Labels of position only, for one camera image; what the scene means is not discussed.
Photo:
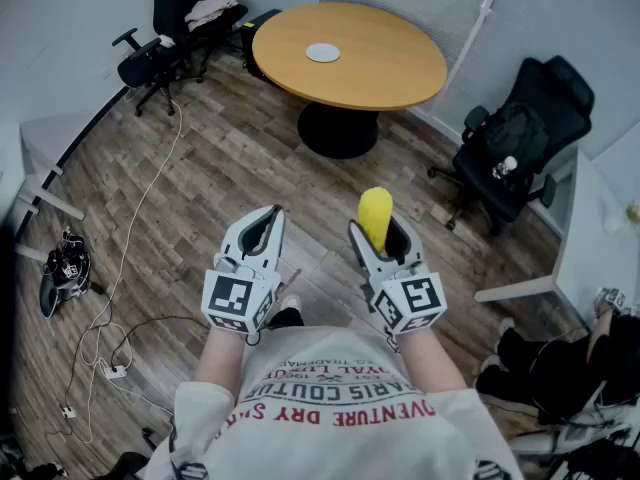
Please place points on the black office chair with backpack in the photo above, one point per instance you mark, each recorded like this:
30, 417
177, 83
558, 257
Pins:
565, 98

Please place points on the white desk with slanted legs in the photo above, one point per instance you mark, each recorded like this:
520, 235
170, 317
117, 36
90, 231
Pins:
47, 138

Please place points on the clear bottle white cap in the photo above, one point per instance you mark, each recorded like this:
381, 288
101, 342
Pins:
504, 167

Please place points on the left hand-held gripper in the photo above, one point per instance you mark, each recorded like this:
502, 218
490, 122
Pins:
227, 295

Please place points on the white power strip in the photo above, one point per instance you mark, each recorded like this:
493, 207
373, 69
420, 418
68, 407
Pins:
114, 371

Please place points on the person's left forearm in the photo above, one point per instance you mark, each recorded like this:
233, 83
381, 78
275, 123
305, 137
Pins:
220, 363

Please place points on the white round plate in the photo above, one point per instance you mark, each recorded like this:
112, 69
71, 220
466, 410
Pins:
323, 52

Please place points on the person's shoe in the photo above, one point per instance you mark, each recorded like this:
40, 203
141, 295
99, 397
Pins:
291, 302

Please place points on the white printed t-shirt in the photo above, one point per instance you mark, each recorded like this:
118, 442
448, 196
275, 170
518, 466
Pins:
330, 438

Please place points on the yellow banana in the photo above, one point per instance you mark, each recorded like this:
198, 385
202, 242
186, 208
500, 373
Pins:
375, 213

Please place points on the round wooden table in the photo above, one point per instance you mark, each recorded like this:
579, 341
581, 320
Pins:
380, 43

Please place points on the pink garment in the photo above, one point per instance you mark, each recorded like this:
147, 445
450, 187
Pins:
210, 9

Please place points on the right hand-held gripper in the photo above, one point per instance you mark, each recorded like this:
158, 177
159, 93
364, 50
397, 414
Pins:
415, 298

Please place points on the black office chair with garment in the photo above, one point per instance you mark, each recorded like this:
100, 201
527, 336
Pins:
172, 3

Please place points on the person's right forearm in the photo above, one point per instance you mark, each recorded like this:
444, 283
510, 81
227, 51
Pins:
430, 363

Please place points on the black computer tower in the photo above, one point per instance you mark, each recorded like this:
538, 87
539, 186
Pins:
250, 43

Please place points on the black backpack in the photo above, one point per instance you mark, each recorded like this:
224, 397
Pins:
515, 133

